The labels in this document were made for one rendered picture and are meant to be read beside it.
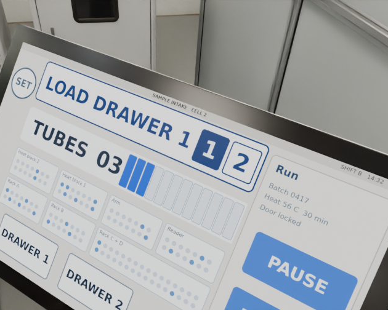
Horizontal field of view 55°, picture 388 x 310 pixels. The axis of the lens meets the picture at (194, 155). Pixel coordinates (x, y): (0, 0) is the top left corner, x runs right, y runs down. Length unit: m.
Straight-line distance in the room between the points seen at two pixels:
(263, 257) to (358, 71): 0.90
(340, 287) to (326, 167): 0.11
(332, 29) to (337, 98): 0.22
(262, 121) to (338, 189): 0.10
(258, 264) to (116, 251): 0.16
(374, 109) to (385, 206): 0.81
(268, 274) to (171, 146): 0.16
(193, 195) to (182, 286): 0.10
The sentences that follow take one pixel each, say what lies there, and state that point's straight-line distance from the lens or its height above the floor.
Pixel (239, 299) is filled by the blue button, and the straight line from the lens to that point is 0.40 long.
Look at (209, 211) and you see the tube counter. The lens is 0.39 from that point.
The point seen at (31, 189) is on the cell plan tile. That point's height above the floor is 1.06.
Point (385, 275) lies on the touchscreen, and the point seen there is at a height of 1.12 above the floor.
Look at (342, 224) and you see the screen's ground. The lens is 0.38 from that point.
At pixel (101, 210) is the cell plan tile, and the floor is 1.07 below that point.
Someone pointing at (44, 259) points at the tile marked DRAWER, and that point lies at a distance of 0.51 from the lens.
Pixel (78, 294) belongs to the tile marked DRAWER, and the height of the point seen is 0.99.
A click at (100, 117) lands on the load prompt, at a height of 1.14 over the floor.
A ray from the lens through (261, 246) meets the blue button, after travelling 0.39.
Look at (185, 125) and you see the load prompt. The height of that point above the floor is 1.17.
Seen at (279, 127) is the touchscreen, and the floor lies 1.19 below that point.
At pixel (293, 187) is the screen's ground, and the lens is 0.38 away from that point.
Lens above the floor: 1.41
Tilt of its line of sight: 41 degrees down
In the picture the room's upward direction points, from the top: 5 degrees clockwise
